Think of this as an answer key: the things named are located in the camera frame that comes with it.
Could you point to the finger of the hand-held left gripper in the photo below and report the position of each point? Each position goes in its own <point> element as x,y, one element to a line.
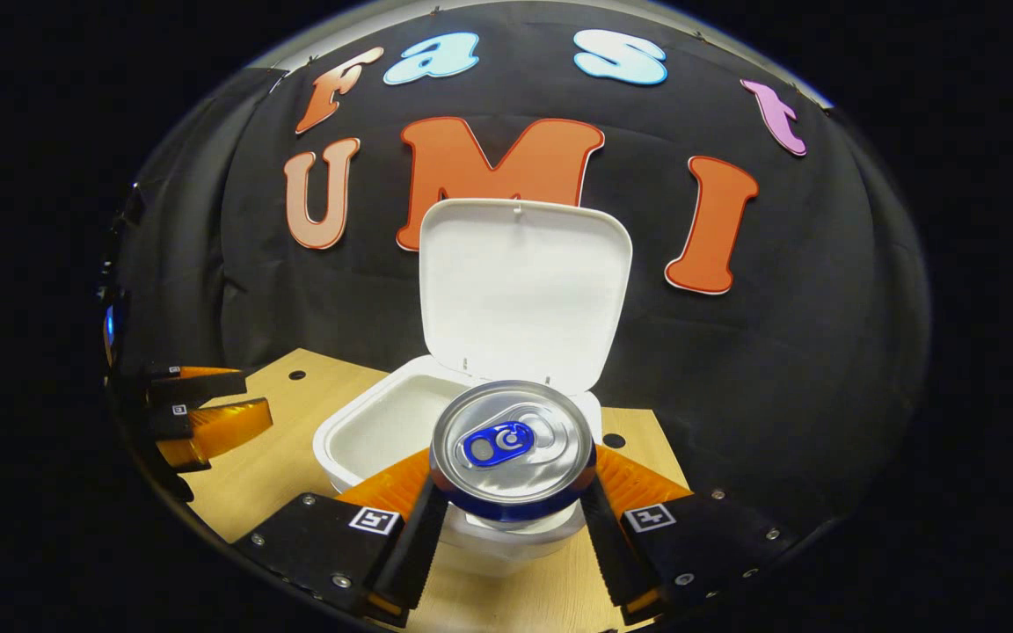
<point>171,422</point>
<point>199,385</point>

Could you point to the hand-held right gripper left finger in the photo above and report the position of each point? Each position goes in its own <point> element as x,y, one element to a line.
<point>410,554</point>

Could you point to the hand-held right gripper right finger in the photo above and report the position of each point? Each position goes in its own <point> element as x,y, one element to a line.
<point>608,549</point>

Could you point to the blue pop can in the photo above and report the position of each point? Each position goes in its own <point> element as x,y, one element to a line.
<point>515,475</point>

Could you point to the white desktop garbage bin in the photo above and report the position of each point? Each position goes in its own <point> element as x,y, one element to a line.
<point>524,290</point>

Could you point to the wooden desktop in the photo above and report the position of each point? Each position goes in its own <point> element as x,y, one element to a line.
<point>278,457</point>

